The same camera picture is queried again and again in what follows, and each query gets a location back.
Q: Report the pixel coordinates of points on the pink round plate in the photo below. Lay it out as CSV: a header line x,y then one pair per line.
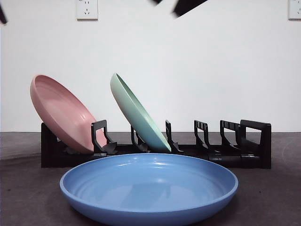
x,y
58,110

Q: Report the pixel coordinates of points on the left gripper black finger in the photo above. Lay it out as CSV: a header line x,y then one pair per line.
x,y
2,15

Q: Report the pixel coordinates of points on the blue round plate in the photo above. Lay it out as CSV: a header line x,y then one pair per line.
x,y
145,188

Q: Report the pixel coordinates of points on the white wall socket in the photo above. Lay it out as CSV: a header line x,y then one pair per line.
x,y
295,9
87,9

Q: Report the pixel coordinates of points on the green round plate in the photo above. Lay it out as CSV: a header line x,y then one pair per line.
x,y
138,117

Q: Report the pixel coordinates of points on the black plastic plate rack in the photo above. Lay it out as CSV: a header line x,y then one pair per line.
x,y
265,146

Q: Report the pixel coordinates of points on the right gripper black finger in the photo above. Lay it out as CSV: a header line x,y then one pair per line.
x,y
157,1
185,7

